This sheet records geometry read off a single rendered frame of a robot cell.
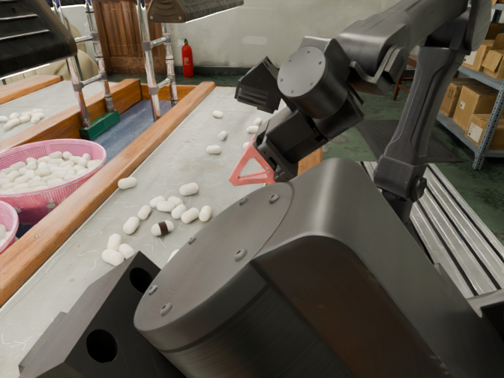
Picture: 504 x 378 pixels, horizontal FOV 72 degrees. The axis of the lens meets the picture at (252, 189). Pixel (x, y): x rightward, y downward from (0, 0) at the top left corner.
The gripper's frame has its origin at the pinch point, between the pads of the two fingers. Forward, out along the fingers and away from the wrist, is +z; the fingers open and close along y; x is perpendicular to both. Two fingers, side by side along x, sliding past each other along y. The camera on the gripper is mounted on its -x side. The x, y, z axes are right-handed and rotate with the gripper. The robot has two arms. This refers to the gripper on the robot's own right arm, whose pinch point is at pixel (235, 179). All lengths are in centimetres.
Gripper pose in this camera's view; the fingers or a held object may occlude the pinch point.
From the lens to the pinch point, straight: 51.5
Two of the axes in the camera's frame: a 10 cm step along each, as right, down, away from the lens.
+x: 6.4, 7.1, 3.0
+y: -1.6, 5.0, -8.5
